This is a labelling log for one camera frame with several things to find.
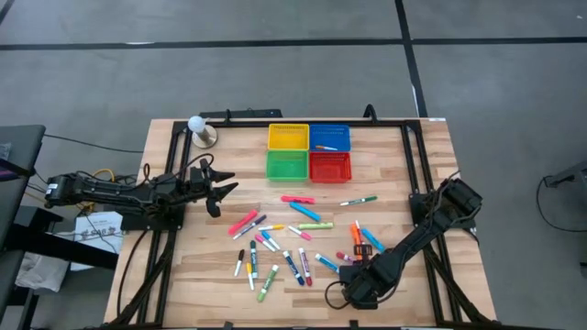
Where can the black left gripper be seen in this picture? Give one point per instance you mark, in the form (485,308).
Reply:
(212,192)

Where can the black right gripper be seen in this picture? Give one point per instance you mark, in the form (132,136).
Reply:
(362,270)

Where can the thin green-capped white marker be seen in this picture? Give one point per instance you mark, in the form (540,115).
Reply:
(358,201)

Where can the thin blue marker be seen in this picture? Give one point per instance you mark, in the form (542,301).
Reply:
(270,240)

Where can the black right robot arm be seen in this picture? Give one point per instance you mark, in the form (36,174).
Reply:
(426,229)

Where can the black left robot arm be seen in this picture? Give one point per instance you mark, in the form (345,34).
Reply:
(114,192)

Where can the blue highlighter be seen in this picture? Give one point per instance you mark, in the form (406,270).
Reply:
(373,240)
(305,212)

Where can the orange highlighter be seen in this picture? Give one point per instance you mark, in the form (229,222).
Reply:
(356,234)

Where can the thin red marker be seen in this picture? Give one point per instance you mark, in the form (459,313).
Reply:
(360,232)

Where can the magenta Expo marker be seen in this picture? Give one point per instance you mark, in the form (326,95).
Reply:
(343,256)

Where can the teal Expo marker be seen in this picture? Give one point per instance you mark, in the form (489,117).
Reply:
(326,262)

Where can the pink highlighter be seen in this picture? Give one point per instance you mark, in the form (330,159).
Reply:
(243,223)
(298,200)

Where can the white bulb lamp brass base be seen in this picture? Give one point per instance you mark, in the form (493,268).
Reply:
(206,136)

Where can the thin purple marker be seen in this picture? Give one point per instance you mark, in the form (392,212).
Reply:
(249,227)

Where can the light green highlighter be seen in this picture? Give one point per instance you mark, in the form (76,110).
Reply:
(315,226)

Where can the green plastic basket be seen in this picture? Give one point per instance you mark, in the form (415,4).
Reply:
(287,166)

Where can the black bar device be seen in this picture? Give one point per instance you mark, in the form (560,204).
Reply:
(257,113)

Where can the yellow plastic basket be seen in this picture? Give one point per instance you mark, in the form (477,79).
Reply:
(289,137)

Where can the dark green Expo marker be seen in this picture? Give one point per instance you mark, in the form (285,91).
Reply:
(253,259)

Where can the red plastic basket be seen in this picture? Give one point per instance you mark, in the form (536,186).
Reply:
(330,167)

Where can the light green Expo marker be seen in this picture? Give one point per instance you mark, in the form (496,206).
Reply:
(268,283)

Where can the blue plastic basket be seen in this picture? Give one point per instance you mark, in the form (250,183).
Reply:
(330,135)

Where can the white paper sheet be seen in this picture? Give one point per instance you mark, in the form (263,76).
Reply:
(98,238)

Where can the white plastic bag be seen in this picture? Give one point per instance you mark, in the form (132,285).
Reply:
(41,272)

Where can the black side table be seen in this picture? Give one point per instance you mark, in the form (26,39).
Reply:
(18,151)

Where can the grey stand leg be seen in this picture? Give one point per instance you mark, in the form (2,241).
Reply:
(568,175)

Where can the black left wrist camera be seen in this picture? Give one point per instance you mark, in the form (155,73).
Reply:
(196,179)

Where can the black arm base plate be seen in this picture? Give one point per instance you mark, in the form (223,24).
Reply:
(137,222)
(418,208)

